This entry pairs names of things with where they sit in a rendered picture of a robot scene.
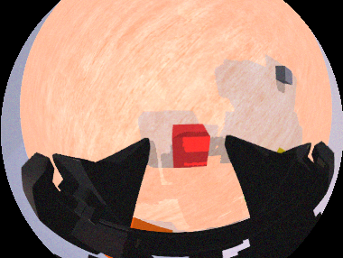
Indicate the small grey cube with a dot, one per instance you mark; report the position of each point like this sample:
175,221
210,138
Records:
284,75

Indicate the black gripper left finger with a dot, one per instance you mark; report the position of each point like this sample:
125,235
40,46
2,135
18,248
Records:
115,180

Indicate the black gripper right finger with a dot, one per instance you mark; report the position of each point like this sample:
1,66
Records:
261,172

